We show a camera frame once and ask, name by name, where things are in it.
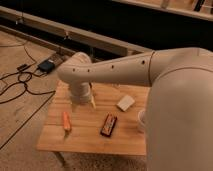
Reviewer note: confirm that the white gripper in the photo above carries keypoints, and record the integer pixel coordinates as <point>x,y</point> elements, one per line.
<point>80,93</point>

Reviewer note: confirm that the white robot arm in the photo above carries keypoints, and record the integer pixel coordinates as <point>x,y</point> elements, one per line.
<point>179,110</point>

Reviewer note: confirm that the orange carrot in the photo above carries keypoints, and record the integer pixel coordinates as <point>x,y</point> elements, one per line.
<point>66,122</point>

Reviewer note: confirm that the dark candy bar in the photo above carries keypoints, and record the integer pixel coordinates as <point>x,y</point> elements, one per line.
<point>108,125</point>

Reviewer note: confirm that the wooden table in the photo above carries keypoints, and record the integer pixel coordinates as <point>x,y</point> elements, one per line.
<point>86,122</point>

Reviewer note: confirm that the white sponge block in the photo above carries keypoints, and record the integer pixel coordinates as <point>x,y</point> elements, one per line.
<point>125,102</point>

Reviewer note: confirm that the black power adapter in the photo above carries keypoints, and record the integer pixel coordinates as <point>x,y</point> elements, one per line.
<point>46,66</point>

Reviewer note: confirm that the white cup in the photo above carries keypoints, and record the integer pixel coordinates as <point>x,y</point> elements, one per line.
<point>141,121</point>

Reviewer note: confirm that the long wooden beam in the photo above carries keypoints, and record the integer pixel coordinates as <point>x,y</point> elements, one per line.
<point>75,34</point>

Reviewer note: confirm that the small black plug box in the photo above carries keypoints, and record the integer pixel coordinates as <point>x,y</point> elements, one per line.
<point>22,67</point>

